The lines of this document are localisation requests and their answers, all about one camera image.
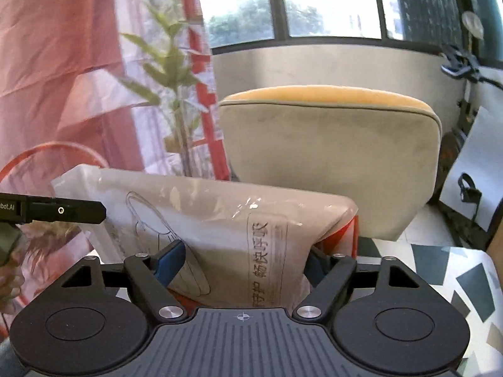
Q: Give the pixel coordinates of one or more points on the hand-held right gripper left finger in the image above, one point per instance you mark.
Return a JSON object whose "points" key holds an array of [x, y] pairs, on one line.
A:
{"points": [[171, 261]]}

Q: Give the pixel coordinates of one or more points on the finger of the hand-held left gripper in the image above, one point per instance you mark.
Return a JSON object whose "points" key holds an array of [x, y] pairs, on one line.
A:
{"points": [[66, 211]]}

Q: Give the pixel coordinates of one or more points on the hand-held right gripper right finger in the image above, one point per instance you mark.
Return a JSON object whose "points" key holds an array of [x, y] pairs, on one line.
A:
{"points": [[314, 267]]}

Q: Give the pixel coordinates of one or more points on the red strawberry print box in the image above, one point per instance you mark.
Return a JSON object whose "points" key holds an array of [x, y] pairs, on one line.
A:
{"points": [[342, 227]]}

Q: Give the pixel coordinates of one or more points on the clear face mask packet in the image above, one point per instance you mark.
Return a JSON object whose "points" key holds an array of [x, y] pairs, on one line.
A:
{"points": [[220, 235]]}

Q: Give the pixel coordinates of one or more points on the person's left hand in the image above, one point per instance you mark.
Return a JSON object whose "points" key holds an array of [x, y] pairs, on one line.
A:
{"points": [[10, 286]]}

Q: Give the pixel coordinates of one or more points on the beige upholstered chair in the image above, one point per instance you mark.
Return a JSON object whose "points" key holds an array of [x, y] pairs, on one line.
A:
{"points": [[330, 157]]}

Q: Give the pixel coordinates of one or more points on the geometric patterned tablecloth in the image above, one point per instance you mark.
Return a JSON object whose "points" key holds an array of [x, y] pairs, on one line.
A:
{"points": [[452, 282]]}

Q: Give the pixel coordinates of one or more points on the dark wheel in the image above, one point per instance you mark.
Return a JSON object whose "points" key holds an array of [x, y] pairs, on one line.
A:
{"points": [[450, 161]]}

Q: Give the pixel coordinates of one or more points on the black clip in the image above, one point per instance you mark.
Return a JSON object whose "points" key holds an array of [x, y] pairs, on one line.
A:
{"points": [[469, 190]]}

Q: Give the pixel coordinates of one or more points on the wooden board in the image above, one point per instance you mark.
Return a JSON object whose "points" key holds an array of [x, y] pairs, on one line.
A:
{"points": [[496, 249]]}

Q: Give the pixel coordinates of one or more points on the black framed window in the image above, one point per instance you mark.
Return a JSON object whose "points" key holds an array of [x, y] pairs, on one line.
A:
{"points": [[322, 4]]}

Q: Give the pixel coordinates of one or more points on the round suction cup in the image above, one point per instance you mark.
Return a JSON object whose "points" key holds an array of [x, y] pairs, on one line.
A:
{"points": [[472, 24]]}

